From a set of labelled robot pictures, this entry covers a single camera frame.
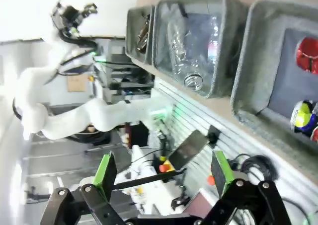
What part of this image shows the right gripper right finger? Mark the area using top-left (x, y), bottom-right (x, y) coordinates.
top-left (205, 150), bottom-right (292, 225)

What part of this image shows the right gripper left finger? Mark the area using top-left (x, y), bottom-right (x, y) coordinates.
top-left (43, 151), bottom-right (120, 225)

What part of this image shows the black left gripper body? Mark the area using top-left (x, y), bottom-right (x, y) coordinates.
top-left (51, 2), bottom-right (85, 33)

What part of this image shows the tall brown glass bottle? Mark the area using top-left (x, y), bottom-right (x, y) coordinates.
top-left (136, 13), bottom-right (152, 54)

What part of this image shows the crushed printed drink can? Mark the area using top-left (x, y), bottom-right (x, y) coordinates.
top-left (290, 100), bottom-right (318, 136)

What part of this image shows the clear plastic bottle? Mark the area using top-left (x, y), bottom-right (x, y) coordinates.
top-left (166, 15), bottom-right (220, 91)

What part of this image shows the crushed red drink can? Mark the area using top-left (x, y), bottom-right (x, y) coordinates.
top-left (295, 37), bottom-right (318, 75)

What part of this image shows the grey fabric basket bottle sign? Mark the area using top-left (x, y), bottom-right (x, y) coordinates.
top-left (125, 4), bottom-right (157, 67)

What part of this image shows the grey fabric basket plastic sign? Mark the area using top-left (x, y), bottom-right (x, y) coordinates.
top-left (151, 0), bottom-right (249, 99)

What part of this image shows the grey fabric basket can sign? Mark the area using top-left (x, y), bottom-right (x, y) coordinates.
top-left (230, 0), bottom-right (318, 151)

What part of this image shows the flat black panel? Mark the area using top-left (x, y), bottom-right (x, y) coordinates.
top-left (168, 130), bottom-right (209, 171)

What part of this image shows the thin black rod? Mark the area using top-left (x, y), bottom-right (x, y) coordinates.
top-left (113, 167), bottom-right (187, 190)

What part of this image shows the orange red button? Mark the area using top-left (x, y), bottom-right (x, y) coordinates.
top-left (158, 160), bottom-right (175, 173)

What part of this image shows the grey equipment rack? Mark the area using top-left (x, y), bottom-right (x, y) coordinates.
top-left (93, 35), bottom-right (154, 105)

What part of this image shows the brown cardboard box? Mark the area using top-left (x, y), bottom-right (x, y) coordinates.
top-left (66, 75), bottom-right (88, 92)

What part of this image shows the plastic bottle pink label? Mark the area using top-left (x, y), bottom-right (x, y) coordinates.
top-left (205, 16), bottom-right (223, 71)

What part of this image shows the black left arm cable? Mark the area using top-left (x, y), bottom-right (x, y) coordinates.
top-left (57, 30), bottom-right (99, 52)

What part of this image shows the coiled black cable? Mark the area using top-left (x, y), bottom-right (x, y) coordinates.
top-left (237, 154), bottom-right (278, 187)

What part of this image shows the aluminium table frame rail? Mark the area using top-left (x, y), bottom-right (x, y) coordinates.
top-left (148, 77), bottom-right (318, 212)

